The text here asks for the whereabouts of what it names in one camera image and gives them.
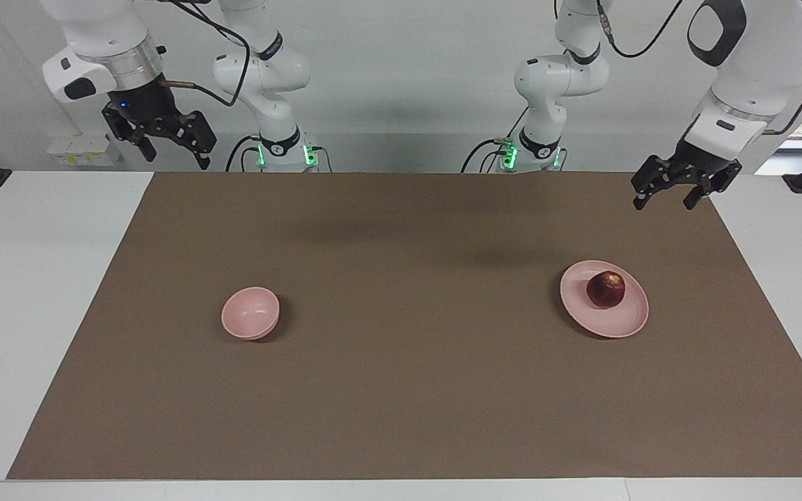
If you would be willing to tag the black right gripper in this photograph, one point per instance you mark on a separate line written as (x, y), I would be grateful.
(142, 103)

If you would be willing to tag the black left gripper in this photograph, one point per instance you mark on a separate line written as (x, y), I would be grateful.
(704, 168)

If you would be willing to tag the red apple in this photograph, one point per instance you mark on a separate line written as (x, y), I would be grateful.
(606, 289)

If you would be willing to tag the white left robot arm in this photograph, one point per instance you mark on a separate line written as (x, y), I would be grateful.
(770, 56)

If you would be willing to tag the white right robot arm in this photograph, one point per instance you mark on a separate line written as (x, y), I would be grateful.
(101, 28)

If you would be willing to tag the pink plate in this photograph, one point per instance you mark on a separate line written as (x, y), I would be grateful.
(610, 321)

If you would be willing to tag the pink bowl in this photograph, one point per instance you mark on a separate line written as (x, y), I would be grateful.
(250, 313)

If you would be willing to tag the brown table mat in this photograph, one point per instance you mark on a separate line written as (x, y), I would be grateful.
(415, 390)

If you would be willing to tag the white wall socket box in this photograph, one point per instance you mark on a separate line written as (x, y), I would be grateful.
(84, 152)

